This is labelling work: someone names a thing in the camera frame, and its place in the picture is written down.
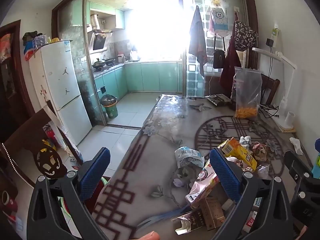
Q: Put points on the red basin green rim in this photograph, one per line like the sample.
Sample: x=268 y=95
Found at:
x=96 y=195

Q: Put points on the clear zip bag orange snacks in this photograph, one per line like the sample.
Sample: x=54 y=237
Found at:
x=247 y=97

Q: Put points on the purple label drink bottle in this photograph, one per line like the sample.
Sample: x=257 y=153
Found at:
x=233 y=92

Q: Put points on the red door hanging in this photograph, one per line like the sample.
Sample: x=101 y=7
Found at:
x=5 y=47

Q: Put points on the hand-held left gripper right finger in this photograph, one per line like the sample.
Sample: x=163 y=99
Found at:
x=223 y=172

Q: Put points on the dark brown foil-lined box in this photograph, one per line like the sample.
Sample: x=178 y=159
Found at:
x=188 y=223

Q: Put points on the blue red package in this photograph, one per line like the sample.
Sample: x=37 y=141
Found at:
x=30 y=51

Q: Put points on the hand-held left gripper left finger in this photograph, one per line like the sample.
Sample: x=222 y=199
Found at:
x=95 y=172

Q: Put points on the reddish paper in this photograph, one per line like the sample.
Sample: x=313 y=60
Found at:
x=260 y=151

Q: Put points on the white plastic jug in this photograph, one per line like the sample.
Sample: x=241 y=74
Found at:
x=73 y=157

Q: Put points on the red fire extinguisher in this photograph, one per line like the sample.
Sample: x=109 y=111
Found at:
x=51 y=137

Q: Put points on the teal wall cabinet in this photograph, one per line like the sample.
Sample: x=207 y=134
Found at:
x=120 y=18

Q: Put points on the hanging blue red towel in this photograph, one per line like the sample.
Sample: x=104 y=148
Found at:
x=197 y=40

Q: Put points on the crushed plastic bottle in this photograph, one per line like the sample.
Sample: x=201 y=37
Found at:
x=245 y=140

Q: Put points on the green white wall charger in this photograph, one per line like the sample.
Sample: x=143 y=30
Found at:
x=275 y=33

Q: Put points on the brown cardboard box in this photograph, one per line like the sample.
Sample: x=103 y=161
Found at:
x=212 y=212

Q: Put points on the plain wooden chair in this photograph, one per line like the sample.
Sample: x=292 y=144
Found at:
x=270 y=87

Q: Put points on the black wall adapter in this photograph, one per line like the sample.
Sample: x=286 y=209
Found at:
x=269 y=42

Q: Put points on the yellow notepad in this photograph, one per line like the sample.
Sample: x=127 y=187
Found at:
x=287 y=130

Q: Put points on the dark snack packet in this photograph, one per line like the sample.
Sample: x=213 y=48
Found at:
x=218 y=99

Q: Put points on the black wok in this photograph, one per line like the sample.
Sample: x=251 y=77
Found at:
x=98 y=63

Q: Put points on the blue white plastic bag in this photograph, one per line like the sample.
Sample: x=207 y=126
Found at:
x=188 y=156

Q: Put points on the pink plastic packet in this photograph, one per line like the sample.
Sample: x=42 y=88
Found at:
x=202 y=182

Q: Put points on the clear plastic box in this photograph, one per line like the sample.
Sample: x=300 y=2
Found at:
x=40 y=41

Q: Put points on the black shoulder bag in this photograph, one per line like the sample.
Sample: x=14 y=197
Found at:
x=218 y=57

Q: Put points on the green cloth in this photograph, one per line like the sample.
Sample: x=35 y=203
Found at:
x=31 y=37

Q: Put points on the silver exhaust duct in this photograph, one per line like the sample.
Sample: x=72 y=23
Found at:
x=95 y=21

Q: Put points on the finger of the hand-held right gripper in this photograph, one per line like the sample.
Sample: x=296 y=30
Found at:
x=297 y=167

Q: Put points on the steel range hood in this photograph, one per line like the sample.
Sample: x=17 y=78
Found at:
x=100 y=41

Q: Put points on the dark red hanging garment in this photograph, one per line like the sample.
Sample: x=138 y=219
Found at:
x=230 y=70

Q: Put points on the white cup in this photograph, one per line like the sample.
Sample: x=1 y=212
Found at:
x=290 y=120

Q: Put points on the white refrigerator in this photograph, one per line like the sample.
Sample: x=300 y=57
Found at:
x=65 y=87

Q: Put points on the yellow carton box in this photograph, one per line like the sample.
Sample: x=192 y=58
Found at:
x=240 y=153

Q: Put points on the green trash bin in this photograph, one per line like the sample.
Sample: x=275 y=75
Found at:
x=110 y=107

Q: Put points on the crumpled white tissue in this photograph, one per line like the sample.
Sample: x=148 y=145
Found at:
x=296 y=145

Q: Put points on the person's left hand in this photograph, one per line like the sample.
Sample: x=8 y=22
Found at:
x=150 y=236

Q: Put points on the white desk lamp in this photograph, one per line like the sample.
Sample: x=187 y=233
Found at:
x=275 y=55

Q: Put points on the blue face-print hanging bag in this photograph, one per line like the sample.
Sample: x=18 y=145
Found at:
x=219 y=20

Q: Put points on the teal base cabinets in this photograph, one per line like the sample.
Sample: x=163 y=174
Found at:
x=150 y=76

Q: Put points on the floral printed tablecloth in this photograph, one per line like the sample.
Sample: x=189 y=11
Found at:
x=155 y=170

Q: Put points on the black white letter-print bag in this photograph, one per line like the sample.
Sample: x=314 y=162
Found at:
x=245 y=36

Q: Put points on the clear plastic bag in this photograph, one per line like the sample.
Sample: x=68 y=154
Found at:
x=263 y=172

